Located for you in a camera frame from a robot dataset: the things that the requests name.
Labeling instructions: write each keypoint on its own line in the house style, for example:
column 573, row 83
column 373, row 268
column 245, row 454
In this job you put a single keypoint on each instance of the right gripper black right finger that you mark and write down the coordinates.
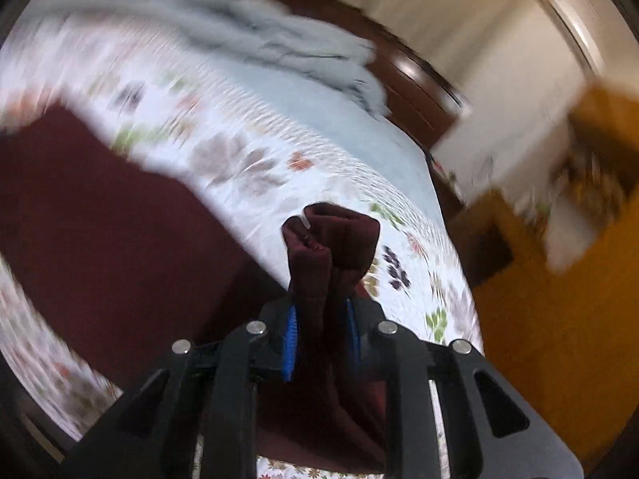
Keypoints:
column 448, row 411

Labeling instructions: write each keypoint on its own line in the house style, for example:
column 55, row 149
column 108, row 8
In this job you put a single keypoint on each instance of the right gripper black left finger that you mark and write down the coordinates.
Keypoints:
column 194, row 414

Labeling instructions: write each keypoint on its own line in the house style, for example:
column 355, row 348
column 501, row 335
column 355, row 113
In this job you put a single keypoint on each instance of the maroon pants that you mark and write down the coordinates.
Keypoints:
column 122, row 262

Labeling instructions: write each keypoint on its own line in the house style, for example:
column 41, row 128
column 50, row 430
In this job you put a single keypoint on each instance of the dark wooden nightstand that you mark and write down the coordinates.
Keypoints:
column 482, row 248

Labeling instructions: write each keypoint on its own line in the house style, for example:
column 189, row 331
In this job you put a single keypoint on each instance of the floral white bed quilt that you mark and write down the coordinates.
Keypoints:
column 158, row 103

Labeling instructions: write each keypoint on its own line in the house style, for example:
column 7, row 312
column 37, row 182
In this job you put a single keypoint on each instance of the light blue bed sheet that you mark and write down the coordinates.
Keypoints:
column 375, row 141

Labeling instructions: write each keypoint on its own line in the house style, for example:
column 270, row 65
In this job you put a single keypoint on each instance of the dark wooden headboard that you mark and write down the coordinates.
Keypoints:
column 421, row 102

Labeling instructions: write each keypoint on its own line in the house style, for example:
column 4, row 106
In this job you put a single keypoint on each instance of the grey crumpled blanket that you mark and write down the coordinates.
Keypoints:
column 262, row 31

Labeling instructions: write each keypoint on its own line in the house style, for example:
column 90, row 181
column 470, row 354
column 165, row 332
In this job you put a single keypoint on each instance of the beige curtain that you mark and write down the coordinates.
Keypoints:
column 399, row 5

